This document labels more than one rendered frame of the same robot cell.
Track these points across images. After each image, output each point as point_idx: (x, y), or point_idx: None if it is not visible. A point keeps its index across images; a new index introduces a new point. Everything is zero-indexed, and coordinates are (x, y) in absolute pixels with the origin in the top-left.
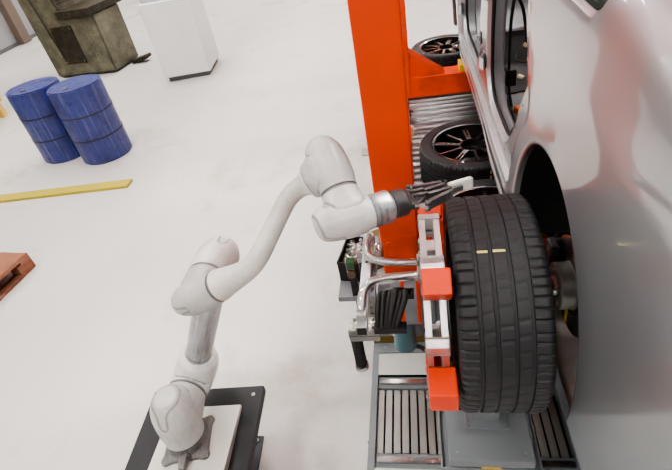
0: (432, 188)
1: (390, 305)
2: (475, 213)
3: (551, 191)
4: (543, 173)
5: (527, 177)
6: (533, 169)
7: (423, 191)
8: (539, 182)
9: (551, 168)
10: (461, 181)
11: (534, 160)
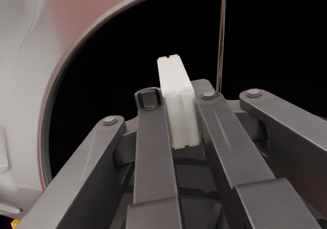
0: (172, 159)
1: None
2: (212, 178)
3: (79, 142)
4: (69, 118)
5: (54, 135)
6: (59, 116)
7: (183, 225)
8: (66, 136)
9: (76, 104)
10: (184, 70)
11: (62, 95)
